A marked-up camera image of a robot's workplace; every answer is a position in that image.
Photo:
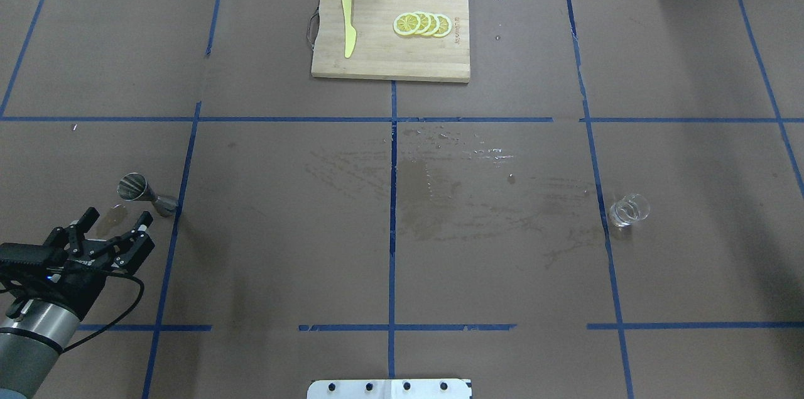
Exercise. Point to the yellow plastic knife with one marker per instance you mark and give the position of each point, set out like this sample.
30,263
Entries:
350,32

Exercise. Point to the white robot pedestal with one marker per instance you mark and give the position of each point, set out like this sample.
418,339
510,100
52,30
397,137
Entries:
392,388

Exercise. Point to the wooden cutting board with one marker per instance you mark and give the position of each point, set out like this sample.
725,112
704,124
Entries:
382,54

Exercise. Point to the lemon slice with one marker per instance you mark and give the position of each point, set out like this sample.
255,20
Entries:
406,24
444,26
434,25
423,24

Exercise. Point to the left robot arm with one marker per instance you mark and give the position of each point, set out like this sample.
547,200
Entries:
36,332

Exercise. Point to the steel jigger measuring cup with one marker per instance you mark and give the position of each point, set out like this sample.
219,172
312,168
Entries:
135,187

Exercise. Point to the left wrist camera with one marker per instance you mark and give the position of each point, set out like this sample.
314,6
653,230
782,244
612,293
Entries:
23,265

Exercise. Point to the back lemon slice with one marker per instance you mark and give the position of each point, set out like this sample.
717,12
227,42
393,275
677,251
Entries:
444,26

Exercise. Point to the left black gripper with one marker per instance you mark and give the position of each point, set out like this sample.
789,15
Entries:
80,281

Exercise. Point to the front lemon slice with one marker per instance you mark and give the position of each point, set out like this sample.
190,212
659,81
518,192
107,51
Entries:
406,24

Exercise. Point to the clear glass cup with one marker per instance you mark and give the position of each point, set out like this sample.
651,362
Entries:
628,210

